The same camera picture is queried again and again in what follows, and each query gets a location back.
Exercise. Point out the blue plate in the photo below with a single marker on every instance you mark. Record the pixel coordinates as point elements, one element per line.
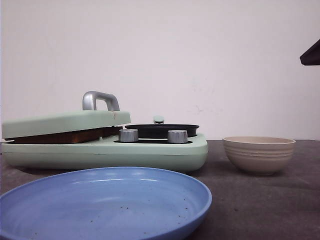
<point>113,203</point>

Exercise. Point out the grey table cloth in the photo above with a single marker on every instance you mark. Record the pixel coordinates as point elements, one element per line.
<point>282,206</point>

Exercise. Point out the beige ribbed bowl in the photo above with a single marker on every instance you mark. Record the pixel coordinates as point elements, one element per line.
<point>259,155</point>

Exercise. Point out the mint green breakfast maker base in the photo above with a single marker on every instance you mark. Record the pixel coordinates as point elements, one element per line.
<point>109,152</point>

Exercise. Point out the small black frying pan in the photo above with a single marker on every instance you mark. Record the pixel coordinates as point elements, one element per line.
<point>160,130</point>

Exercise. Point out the right silver knob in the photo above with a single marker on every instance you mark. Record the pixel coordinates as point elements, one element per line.
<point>177,136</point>

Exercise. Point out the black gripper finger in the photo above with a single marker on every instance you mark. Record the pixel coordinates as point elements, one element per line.
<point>312,56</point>

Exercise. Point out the toast slice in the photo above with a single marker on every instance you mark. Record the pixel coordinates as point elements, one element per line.
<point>71,137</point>

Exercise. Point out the mint green breakfast maker lid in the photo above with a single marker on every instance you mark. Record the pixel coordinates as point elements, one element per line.
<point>99,110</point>

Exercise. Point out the left silver knob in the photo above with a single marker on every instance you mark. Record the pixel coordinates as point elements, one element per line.
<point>128,135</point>

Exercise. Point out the silver knob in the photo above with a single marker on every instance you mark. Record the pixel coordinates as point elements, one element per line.
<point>128,135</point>
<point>177,136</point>

